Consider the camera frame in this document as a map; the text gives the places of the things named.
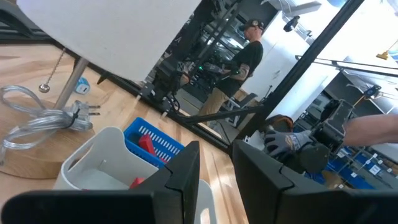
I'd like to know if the blue plastic slotted basket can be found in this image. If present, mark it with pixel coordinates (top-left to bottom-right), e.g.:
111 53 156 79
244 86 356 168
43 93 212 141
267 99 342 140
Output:
123 117 186 169

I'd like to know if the red charger block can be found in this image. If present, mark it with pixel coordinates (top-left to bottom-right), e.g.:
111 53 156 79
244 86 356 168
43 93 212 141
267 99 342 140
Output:
137 133 169 164

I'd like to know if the black metal table frame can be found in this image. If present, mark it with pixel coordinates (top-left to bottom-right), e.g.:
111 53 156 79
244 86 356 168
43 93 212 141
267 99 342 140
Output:
0 0 365 154

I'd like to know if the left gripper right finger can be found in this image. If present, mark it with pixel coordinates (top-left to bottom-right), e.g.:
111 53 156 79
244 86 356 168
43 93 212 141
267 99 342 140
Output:
232 139 398 224

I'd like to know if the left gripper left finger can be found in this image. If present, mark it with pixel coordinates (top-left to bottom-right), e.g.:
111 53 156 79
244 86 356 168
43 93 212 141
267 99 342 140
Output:
0 140 201 224

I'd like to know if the person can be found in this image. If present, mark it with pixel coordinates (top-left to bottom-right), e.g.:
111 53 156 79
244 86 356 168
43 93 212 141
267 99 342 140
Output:
198 18 266 126

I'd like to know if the person's forearm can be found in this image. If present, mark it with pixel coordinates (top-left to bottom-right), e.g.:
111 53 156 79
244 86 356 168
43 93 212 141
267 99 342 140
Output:
343 113 398 147

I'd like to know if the yellow hanging pendant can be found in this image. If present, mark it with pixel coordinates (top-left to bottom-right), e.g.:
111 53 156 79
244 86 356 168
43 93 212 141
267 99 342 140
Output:
375 39 398 61

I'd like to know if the metal lamp pull chain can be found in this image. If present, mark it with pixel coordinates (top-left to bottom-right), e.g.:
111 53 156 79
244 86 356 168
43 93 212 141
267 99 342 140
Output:
38 47 67 94

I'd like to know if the person's gloved hand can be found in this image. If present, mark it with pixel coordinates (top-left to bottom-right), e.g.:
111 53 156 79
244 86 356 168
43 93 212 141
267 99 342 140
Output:
263 129 313 160

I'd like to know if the clear lamp power cord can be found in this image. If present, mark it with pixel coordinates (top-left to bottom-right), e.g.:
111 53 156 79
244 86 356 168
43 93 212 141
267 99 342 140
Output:
0 85 102 166

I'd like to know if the black robot device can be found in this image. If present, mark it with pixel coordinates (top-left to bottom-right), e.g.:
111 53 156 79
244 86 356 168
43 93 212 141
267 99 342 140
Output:
279 98 357 175

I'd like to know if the black ceiling camera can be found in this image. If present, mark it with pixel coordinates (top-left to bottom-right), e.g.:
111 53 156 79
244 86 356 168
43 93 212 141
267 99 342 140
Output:
282 14 302 34

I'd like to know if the light blue white charger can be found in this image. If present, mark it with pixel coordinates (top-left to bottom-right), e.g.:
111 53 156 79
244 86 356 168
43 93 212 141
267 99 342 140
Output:
74 77 91 95

